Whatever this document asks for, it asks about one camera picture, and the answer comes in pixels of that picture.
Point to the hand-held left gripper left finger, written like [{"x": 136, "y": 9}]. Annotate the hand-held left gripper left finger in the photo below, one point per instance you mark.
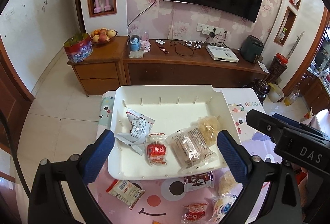
[{"x": 103, "y": 154}]

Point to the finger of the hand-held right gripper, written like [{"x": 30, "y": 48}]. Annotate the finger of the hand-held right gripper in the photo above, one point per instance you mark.
[
  {"x": 260, "y": 122},
  {"x": 296, "y": 124}
]

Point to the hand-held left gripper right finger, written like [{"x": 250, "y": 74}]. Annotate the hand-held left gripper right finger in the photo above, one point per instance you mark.
[{"x": 232, "y": 157}]

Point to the white orange barcode snack packet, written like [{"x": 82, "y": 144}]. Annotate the white orange barcode snack packet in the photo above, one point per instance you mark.
[{"x": 125, "y": 189}]

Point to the white plastic tray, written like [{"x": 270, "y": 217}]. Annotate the white plastic tray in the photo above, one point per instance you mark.
[{"x": 167, "y": 115}]

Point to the yellow oil bottle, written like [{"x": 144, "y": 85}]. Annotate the yellow oil bottle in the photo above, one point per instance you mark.
[{"x": 291, "y": 99}]

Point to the white plastic bag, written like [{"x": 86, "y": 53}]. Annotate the white plastic bag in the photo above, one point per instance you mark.
[{"x": 322, "y": 117}]

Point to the round yellow cake packet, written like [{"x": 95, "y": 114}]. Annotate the round yellow cake packet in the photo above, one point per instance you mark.
[
  {"x": 208, "y": 127},
  {"x": 226, "y": 184}
]

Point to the white bucket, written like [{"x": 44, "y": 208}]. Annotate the white bucket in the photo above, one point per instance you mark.
[{"x": 275, "y": 95}]

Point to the dark ceramic pot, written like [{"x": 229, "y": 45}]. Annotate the dark ceramic pot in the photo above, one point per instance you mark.
[{"x": 260, "y": 90}]

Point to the wooden cabinet with clutter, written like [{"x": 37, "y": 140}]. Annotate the wooden cabinet with clutter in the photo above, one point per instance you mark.
[{"x": 315, "y": 92}]

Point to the brown snack packet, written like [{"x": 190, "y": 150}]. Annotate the brown snack packet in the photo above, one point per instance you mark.
[{"x": 198, "y": 180}]

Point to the crumpled silver snack packet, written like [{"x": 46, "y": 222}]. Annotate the crumpled silver snack packet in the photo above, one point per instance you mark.
[{"x": 138, "y": 128}]

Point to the clear packet with brown cake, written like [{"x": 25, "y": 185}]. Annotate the clear packet with brown cake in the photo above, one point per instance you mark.
[{"x": 188, "y": 148}]

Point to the blue white snack packet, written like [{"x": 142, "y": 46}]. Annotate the blue white snack packet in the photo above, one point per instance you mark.
[{"x": 223, "y": 207}]

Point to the small red snack packet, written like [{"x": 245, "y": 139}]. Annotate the small red snack packet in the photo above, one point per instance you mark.
[{"x": 156, "y": 150}]

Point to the white paper tag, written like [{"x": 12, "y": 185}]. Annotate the white paper tag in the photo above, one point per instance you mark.
[{"x": 263, "y": 67}]

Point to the tall jar with red lid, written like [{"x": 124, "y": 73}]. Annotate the tall jar with red lid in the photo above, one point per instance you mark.
[{"x": 277, "y": 68}]

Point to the green air fryer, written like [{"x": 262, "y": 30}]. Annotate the green air fryer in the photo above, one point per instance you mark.
[{"x": 252, "y": 47}]

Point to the white set-top box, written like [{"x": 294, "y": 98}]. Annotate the white set-top box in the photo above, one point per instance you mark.
[{"x": 223, "y": 54}]

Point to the metal pole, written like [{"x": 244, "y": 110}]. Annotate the metal pole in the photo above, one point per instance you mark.
[{"x": 294, "y": 46}]

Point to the wooden side cabinet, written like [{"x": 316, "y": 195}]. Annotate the wooden side cabinet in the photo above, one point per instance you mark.
[{"x": 98, "y": 74}]

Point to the small bottle in niche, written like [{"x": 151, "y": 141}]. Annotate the small bottle in niche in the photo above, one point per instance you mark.
[{"x": 283, "y": 34}]

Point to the wooden television stand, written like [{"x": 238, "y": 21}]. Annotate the wooden television stand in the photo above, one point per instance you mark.
[{"x": 180, "y": 72}]

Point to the paper card under globe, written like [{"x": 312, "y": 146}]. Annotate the paper card under globe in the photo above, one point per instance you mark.
[{"x": 135, "y": 55}]

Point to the round red blue tin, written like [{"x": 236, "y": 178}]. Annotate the round red blue tin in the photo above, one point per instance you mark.
[{"x": 78, "y": 51}]

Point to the fruit bowl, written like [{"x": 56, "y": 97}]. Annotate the fruit bowl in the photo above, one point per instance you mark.
[
  {"x": 103, "y": 42},
  {"x": 103, "y": 33}
]

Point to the brown wooden door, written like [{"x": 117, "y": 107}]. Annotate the brown wooden door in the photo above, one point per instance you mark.
[{"x": 10, "y": 90}]

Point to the blue snow globe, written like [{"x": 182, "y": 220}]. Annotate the blue snow globe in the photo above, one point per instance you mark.
[{"x": 134, "y": 45}]

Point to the pink bunny toy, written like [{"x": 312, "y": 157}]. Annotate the pink bunny toy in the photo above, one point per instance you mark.
[{"x": 146, "y": 45}]

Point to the small red brown trinket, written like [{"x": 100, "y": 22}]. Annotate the small red brown trinket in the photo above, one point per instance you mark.
[{"x": 164, "y": 49}]

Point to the small white router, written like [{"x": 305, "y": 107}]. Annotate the small white router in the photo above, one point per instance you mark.
[{"x": 159, "y": 42}]

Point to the pink dumbbell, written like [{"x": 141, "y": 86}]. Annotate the pink dumbbell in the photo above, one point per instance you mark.
[
  {"x": 107, "y": 0},
  {"x": 97, "y": 3}
]

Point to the white wall outlet strip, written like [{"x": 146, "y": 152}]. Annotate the white wall outlet strip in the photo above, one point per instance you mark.
[{"x": 206, "y": 29}]

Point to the white light switch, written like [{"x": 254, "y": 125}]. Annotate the white light switch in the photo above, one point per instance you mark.
[{"x": 9, "y": 14}]

